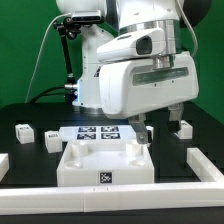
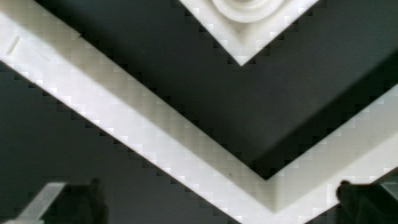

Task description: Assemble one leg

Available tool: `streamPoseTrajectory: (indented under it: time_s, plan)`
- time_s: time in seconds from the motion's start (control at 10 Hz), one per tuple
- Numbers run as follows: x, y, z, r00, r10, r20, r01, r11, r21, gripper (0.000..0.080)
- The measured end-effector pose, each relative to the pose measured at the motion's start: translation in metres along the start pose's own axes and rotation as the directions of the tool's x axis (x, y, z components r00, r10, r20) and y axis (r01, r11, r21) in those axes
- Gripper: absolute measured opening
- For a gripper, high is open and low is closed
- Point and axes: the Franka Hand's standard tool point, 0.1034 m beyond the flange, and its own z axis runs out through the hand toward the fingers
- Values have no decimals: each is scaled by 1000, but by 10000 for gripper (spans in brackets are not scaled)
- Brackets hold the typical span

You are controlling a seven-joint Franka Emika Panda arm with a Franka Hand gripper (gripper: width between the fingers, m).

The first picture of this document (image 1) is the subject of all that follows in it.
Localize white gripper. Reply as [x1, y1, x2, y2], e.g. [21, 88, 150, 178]
[99, 53, 199, 144]

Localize white square tabletop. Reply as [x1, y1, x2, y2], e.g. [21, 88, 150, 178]
[57, 140, 154, 187]

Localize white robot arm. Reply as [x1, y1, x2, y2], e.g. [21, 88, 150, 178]
[56, 0, 212, 144]

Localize white obstacle fence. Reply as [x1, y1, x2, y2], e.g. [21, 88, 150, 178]
[0, 148, 224, 215]

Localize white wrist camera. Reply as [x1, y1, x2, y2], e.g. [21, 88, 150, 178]
[97, 28, 166, 62]

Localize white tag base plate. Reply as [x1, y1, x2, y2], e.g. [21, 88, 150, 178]
[58, 125, 138, 142]

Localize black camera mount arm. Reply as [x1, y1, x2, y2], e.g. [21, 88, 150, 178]
[53, 17, 81, 104]

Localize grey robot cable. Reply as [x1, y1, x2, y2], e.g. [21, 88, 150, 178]
[175, 0, 200, 58]

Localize black base cables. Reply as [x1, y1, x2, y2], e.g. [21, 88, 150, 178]
[28, 85, 75, 104]

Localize grey mounted camera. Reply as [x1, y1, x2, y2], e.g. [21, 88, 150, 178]
[71, 10, 104, 24]

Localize white camera cable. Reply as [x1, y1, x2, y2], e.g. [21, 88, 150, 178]
[24, 12, 73, 104]

